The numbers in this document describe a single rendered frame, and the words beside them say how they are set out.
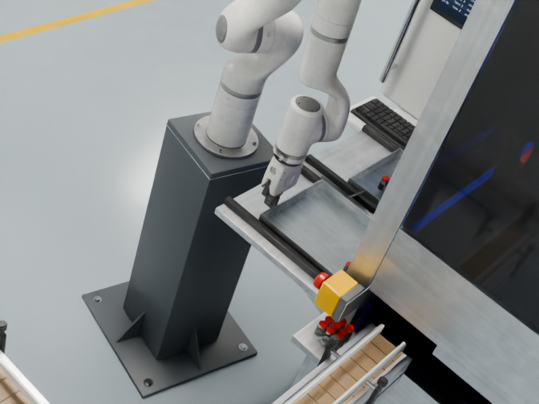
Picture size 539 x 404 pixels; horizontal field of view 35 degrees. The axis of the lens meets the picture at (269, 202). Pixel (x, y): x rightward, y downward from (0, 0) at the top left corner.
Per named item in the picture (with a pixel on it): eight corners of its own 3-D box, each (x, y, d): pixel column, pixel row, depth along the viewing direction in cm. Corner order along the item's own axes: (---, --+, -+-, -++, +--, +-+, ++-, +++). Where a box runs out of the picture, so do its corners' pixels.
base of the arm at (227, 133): (181, 123, 246) (194, 70, 234) (235, 112, 257) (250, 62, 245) (215, 164, 236) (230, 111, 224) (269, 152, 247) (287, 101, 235)
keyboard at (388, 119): (466, 168, 278) (469, 163, 277) (443, 183, 269) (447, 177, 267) (374, 100, 294) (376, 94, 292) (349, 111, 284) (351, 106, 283)
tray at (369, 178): (487, 224, 246) (492, 215, 244) (440, 260, 229) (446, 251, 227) (395, 156, 259) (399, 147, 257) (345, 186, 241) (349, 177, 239)
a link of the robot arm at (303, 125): (303, 134, 215) (270, 135, 211) (320, 92, 206) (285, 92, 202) (317, 156, 210) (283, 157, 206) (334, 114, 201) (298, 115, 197)
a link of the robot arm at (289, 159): (292, 162, 206) (289, 171, 207) (314, 150, 211) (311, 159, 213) (267, 142, 209) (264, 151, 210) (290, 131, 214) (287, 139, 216)
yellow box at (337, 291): (354, 309, 196) (366, 288, 191) (336, 323, 191) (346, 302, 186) (330, 288, 199) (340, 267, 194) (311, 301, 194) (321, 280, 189)
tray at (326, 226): (414, 263, 225) (419, 254, 223) (357, 307, 208) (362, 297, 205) (318, 187, 238) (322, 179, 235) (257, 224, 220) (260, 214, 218)
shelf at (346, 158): (492, 222, 251) (495, 217, 250) (354, 333, 204) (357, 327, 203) (367, 131, 269) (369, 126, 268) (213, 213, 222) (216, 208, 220)
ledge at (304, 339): (368, 353, 200) (371, 348, 199) (335, 381, 191) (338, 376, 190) (324, 315, 205) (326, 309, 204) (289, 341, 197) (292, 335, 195)
